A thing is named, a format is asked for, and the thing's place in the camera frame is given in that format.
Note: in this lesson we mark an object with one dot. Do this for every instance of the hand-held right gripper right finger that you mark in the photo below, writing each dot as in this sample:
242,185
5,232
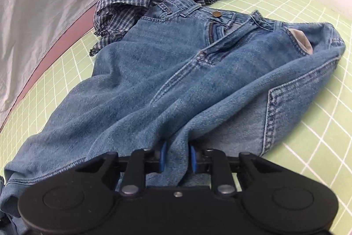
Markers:
193,158

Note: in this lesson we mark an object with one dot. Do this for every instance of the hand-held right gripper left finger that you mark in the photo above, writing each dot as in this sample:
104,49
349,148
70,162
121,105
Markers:
164,155

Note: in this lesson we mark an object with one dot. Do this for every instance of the blue denim jeans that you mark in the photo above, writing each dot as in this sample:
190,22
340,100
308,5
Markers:
165,72

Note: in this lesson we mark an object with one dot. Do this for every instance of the green grid mat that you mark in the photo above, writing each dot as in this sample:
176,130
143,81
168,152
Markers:
302,20

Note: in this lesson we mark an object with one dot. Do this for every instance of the grey printed sheet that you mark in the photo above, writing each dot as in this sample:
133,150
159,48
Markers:
55,3

